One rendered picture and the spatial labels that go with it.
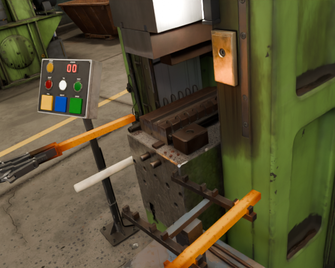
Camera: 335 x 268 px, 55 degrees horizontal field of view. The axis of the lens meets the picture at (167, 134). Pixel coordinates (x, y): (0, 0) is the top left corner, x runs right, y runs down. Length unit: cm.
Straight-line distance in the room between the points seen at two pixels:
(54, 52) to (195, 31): 546
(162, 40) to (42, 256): 168
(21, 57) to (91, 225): 406
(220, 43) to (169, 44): 22
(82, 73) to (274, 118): 96
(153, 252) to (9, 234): 164
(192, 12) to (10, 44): 495
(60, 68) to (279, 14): 113
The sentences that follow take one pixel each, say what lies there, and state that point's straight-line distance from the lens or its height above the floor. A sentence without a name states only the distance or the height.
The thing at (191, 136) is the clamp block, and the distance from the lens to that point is 122.
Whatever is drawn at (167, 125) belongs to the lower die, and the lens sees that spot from 129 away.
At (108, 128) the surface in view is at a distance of 121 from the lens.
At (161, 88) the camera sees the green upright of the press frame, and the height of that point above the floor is 104.
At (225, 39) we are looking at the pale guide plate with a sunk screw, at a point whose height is 133.
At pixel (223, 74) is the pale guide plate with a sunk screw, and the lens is 109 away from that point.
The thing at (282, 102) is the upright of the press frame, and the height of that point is 115.
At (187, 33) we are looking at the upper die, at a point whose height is 132.
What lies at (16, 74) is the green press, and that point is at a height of 17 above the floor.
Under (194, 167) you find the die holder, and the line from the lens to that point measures 124.
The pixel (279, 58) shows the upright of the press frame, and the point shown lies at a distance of 98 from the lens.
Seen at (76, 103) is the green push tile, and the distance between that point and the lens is 163.
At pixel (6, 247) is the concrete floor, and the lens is 259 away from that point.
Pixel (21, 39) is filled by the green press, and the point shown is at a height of 69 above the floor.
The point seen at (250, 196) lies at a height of 96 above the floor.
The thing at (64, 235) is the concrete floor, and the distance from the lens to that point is 245.
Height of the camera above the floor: 159
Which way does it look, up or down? 29 degrees down
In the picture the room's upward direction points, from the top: 9 degrees counter-clockwise
